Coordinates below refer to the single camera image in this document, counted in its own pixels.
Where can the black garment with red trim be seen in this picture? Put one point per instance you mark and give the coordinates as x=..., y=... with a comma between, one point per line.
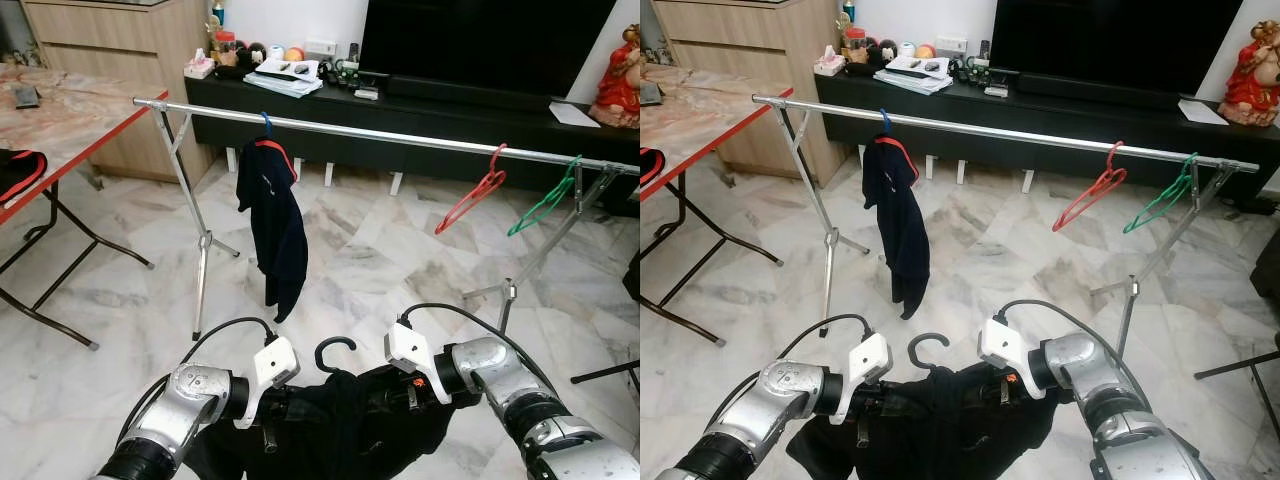
x=18, y=178
x=650, y=170

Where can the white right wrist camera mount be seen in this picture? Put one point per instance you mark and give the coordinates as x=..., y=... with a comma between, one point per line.
x=1003, y=345
x=410, y=350

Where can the black t-shirt with green print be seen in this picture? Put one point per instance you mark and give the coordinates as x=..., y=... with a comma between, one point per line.
x=940, y=440
x=340, y=440

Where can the red-lidded glass jar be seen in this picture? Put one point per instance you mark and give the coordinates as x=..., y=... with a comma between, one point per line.
x=855, y=47
x=226, y=50

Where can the green plastic hanger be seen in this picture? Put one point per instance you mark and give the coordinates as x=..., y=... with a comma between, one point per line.
x=571, y=182
x=1187, y=180

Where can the red plastic hanger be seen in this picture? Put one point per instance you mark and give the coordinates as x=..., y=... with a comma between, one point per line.
x=1115, y=172
x=497, y=176

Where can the pink tissue box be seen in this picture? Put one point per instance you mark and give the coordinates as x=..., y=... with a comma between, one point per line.
x=199, y=67
x=829, y=64

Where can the white paper sheet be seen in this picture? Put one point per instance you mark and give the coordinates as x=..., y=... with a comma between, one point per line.
x=1204, y=111
x=575, y=113

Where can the black television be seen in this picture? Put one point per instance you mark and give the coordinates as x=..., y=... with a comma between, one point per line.
x=1115, y=40
x=480, y=40

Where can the stack of white papers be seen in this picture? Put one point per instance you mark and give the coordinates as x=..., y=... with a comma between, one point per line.
x=283, y=80
x=913, y=77

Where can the black metal furniture leg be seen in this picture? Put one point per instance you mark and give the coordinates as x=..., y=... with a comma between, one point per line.
x=1240, y=365
x=605, y=373

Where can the silver metal clothes rack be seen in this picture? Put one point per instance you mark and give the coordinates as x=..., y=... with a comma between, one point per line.
x=1000, y=132
x=400, y=137

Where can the light wooden cabinet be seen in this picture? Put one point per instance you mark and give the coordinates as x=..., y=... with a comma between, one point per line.
x=750, y=50
x=120, y=50

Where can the blue plastic hanger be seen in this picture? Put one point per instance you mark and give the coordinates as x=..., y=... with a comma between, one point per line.
x=884, y=120
x=266, y=123

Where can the red seated statue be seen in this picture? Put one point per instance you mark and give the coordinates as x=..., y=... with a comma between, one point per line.
x=620, y=90
x=1250, y=85

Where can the navy shirt with red trim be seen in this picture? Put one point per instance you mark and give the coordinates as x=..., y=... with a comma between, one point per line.
x=275, y=230
x=900, y=230

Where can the white power socket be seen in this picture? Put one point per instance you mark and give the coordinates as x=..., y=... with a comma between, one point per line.
x=321, y=47
x=951, y=45

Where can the black plastic hanger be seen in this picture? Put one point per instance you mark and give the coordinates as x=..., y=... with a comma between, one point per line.
x=913, y=350
x=320, y=352

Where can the black soundbar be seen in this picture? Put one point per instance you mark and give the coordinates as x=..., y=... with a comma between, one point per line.
x=470, y=94
x=1100, y=92

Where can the marble-print folding table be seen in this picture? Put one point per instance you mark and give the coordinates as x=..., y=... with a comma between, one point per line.
x=80, y=115
x=700, y=120

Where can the black TV console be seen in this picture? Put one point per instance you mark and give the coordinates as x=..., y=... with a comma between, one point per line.
x=1080, y=130
x=450, y=130

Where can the blue and gold trophy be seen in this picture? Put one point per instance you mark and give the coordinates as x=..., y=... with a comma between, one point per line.
x=848, y=12
x=216, y=13

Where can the small white box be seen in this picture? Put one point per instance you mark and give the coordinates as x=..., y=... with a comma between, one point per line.
x=367, y=94
x=996, y=91

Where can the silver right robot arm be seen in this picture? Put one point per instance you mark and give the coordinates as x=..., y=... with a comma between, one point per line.
x=1100, y=380
x=510, y=385

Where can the dark grey wallet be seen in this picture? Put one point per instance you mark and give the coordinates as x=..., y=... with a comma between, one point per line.
x=25, y=97
x=650, y=94

